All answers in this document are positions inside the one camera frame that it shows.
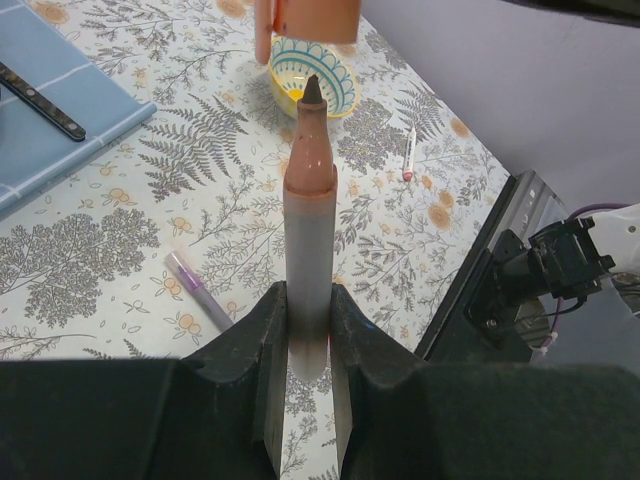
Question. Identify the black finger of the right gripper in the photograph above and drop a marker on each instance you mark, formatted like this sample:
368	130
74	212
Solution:
618	12

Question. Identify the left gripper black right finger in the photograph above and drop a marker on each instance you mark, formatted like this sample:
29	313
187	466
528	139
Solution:
399	417

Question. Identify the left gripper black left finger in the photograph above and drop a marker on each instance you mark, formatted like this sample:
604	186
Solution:
216	414

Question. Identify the purple pen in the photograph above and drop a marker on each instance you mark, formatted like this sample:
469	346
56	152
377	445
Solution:
196	288

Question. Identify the grey marker with red tip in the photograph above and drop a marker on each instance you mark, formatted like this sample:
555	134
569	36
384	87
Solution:
309	197

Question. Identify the orange pen cap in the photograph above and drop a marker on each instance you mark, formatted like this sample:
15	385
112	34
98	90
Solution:
324	21

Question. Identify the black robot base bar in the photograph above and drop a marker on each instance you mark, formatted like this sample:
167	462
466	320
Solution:
476	320

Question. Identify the white pen with pink cap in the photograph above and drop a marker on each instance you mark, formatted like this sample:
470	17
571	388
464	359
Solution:
408	162

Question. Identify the light blue checked placemat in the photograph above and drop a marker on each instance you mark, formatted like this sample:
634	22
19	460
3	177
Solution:
34	153

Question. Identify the yellow and blue patterned bowl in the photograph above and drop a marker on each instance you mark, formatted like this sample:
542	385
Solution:
292	62

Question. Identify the black handled table knife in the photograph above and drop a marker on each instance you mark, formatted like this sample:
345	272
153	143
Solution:
40	104

